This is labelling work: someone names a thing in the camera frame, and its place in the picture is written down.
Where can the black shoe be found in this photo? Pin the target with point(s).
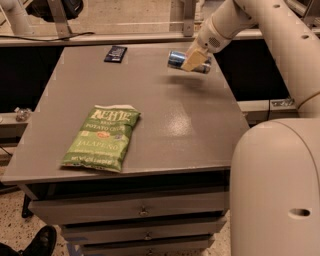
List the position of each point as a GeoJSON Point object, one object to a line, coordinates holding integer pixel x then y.
{"type": "Point", "coordinates": [43, 243]}

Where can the green kettle chips bag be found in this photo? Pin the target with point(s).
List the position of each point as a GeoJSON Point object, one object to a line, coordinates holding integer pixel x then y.
{"type": "Point", "coordinates": [103, 139]}

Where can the grey drawer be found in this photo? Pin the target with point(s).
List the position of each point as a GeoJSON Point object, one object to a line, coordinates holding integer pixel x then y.
{"type": "Point", "coordinates": [122, 207]}
{"type": "Point", "coordinates": [147, 248]}
{"type": "Point", "coordinates": [144, 231]}

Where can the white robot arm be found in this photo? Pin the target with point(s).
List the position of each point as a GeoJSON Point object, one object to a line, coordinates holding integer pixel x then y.
{"type": "Point", "coordinates": [275, 169]}

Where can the top grey drawer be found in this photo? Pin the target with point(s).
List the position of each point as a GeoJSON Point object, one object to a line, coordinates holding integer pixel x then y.
{"type": "Point", "coordinates": [122, 207]}

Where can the middle grey drawer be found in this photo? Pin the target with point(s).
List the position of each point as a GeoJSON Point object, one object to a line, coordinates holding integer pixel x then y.
{"type": "Point", "coordinates": [144, 231]}

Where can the black bag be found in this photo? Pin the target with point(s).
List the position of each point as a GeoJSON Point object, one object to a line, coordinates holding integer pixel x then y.
{"type": "Point", "coordinates": [42, 9]}

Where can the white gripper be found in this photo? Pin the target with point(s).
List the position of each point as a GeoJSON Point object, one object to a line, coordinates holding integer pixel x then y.
{"type": "Point", "coordinates": [211, 37]}

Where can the small crumpled shiny object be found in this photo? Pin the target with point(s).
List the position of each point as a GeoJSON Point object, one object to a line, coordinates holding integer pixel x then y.
{"type": "Point", "coordinates": [22, 114]}

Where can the white pipe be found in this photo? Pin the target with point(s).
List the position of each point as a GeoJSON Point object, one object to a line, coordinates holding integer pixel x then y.
{"type": "Point", "coordinates": [16, 15]}

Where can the grey drawer cabinet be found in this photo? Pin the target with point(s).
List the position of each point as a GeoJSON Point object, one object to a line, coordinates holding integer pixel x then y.
{"type": "Point", "coordinates": [130, 159]}

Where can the bottom grey drawer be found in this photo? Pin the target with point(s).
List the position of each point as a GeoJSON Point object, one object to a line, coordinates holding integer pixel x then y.
{"type": "Point", "coordinates": [147, 248]}

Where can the grey metal rail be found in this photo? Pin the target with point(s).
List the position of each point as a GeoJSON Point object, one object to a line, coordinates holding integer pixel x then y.
{"type": "Point", "coordinates": [90, 38]}

